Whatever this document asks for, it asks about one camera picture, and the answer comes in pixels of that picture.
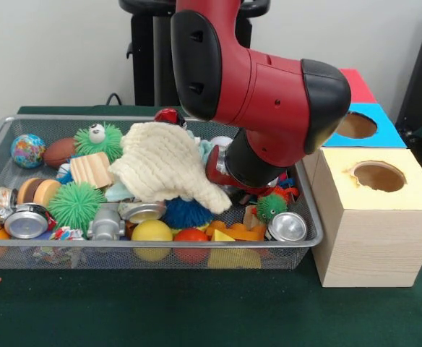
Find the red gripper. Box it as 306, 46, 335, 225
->
206, 145, 277, 194

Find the cream knitted cloth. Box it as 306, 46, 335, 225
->
108, 121, 233, 215

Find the bag of coloured spiky balls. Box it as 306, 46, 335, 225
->
254, 173, 299, 223

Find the mint green cloth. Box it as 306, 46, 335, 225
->
104, 137, 215, 203

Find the wooden box with three holes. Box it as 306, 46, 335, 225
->
301, 67, 422, 288

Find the clear mesh bin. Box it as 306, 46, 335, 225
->
0, 114, 324, 270

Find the blue spiky ball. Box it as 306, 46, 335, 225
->
162, 197, 215, 231

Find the red orange ball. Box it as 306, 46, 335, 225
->
175, 228, 210, 263

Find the crushed printed can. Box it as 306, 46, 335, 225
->
119, 200, 167, 223

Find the yellow ball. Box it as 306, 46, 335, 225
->
132, 220, 174, 262

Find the green spiky ball with eyes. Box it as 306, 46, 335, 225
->
74, 121, 124, 163

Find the plain green spiky ball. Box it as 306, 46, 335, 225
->
48, 181, 107, 236

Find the small globe ball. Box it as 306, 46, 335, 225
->
9, 134, 46, 169

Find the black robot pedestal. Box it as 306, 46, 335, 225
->
119, 0, 270, 108

